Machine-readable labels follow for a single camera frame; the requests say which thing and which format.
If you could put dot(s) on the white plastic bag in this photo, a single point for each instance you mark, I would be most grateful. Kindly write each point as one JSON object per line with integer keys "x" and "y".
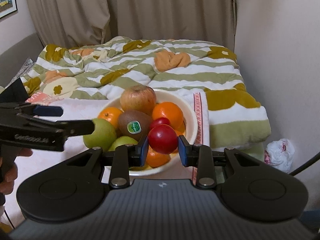
{"x": 279, "y": 154}

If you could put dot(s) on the green striped floral duvet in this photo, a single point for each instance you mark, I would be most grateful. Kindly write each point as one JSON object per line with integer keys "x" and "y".
{"x": 183, "y": 67}

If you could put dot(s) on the red cherry tomato back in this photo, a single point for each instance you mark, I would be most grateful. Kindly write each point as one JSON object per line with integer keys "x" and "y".
{"x": 158, "y": 122}

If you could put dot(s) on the red cherry tomato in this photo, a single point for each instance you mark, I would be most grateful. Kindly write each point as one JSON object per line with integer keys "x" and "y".
{"x": 158, "y": 122}
{"x": 163, "y": 139}

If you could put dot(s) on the large orange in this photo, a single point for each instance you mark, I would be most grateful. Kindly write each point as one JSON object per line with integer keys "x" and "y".
{"x": 111, "y": 114}
{"x": 171, "y": 111}

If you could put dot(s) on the grey sofa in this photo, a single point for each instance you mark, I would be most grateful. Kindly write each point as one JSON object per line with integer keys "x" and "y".
{"x": 13, "y": 58}

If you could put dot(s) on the grey patterned pillow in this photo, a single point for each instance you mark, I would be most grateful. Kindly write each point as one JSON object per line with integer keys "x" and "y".
{"x": 26, "y": 67}

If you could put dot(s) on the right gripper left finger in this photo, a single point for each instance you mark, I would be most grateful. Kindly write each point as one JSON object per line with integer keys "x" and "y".
{"x": 125, "y": 157}

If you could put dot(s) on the large orange front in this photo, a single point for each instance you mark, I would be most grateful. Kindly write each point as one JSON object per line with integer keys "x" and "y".
{"x": 171, "y": 111}

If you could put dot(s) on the large orange back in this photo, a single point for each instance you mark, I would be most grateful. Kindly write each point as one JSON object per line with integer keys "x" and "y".
{"x": 111, "y": 114}

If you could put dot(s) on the person's left hand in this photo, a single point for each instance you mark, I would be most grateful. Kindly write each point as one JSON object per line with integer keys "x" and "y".
{"x": 7, "y": 185}

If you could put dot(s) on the small mandarin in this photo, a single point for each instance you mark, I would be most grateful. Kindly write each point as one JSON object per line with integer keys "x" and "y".
{"x": 180, "y": 130}
{"x": 155, "y": 159}

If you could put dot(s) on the cream plate with cartoon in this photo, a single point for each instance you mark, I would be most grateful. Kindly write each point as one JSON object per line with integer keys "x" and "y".
{"x": 189, "y": 128}

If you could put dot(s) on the large red-yellow apple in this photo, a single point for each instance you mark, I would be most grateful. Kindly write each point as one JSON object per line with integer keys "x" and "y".
{"x": 140, "y": 98}

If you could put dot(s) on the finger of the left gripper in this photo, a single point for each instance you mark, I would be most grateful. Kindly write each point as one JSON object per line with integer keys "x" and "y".
{"x": 32, "y": 128}
{"x": 39, "y": 110}

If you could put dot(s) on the beige curtains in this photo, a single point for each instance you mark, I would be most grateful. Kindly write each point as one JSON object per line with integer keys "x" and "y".
{"x": 75, "y": 23}

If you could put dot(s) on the green apple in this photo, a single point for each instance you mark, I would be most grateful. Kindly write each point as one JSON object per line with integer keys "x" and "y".
{"x": 123, "y": 140}
{"x": 103, "y": 136}

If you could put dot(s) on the brown kiwi with sticker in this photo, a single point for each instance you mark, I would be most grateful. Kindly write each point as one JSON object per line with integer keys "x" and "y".
{"x": 134, "y": 124}

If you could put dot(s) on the dark grey laptop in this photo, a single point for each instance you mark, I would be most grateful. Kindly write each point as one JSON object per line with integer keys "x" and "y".
{"x": 15, "y": 92}

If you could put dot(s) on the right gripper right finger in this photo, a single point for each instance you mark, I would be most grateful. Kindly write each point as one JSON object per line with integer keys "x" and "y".
{"x": 198, "y": 156}

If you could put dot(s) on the red cherry tomato front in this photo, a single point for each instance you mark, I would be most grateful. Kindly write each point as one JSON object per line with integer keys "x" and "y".
{"x": 163, "y": 139}

